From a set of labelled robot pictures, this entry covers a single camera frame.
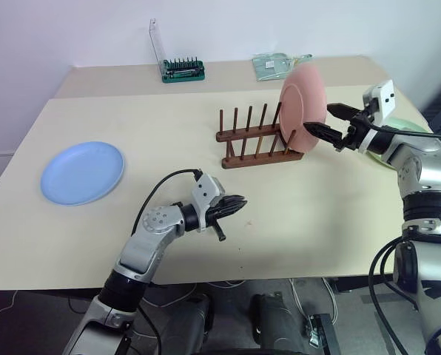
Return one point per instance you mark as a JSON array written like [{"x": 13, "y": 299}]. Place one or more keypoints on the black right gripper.
[{"x": 355, "y": 135}]

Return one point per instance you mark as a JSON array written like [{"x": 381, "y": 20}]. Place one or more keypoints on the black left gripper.
[{"x": 216, "y": 211}]

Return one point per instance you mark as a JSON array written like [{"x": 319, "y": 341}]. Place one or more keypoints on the pink plate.
[{"x": 305, "y": 96}]

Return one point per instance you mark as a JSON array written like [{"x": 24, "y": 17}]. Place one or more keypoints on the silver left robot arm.
[{"x": 150, "y": 244}]

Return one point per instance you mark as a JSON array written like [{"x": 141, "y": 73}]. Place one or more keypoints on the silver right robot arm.
[{"x": 422, "y": 162}]

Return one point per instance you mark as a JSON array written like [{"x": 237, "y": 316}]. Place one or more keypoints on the wooden dish rack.
[{"x": 259, "y": 142}]

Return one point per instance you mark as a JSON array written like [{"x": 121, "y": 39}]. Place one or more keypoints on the green plate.
[{"x": 409, "y": 124}]

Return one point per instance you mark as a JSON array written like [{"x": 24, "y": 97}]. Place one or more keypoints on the clear plastic bag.
[{"x": 272, "y": 66}]

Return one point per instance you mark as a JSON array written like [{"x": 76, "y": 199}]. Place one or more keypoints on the dark rounded shape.
[{"x": 276, "y": 325}]

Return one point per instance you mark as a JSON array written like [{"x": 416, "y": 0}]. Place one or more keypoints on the green screwdriver bit case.
[{"x": 183, "y": 71}]

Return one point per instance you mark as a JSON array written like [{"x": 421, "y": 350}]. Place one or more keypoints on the blue plate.
[{"x": 81, "y": 174}]

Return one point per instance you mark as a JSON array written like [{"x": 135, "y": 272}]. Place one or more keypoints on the black metal table foot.
[{"x": 322, "y": 334}]

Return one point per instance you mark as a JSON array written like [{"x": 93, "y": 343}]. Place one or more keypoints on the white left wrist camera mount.
[{"x": 205, "y": 188}]

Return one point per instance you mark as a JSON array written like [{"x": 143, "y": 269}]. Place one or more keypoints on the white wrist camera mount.
[
  {"x": 386, "y": 97},
  {"x": 205, "y": 188}
]

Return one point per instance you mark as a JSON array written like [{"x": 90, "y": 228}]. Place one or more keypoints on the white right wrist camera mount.
[{"x": 386, "y": 97}]

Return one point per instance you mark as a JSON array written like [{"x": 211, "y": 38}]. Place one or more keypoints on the black table frame bar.
[{"x": 365, "y": 284}]

